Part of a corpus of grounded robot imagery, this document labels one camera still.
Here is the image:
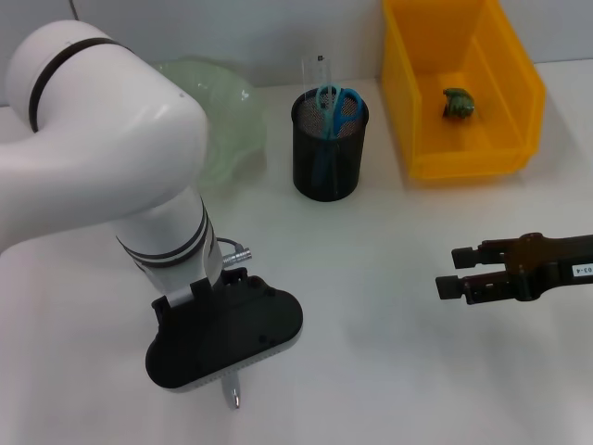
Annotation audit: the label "green glass fruit bowl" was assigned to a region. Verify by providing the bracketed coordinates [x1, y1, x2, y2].
[152, 55, 270, 189]

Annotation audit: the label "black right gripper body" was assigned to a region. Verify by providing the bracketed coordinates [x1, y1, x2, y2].
[504, 231, 593, 303]

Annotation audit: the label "black mesh pen holder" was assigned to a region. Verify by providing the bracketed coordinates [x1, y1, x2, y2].
[291, 86, 372, 203]

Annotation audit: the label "yellow plastic bin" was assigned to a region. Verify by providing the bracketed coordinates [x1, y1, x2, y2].
[380, 0, 548, 182]

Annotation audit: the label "transparent plastic ruler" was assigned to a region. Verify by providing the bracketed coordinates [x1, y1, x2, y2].
[299, 54, 339, 141]

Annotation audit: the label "blue scissors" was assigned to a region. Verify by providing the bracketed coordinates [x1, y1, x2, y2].
[310, 83, 364, 187]

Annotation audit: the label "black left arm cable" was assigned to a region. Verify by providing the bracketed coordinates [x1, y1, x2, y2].
[215, 236, 258, 270]

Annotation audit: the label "silver ballpoint pen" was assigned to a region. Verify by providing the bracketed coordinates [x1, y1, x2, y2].
[221, 370, 243, 412]

